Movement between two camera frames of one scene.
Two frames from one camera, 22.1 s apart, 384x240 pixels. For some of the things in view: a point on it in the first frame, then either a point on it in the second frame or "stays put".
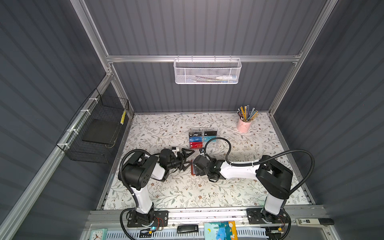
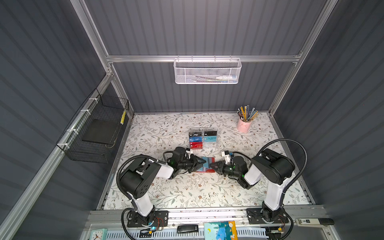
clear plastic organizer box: (199, 138) stays put
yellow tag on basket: (123, 116) stays put
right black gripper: (199, 172) → (221, 166)
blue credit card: (207, 138) stays put
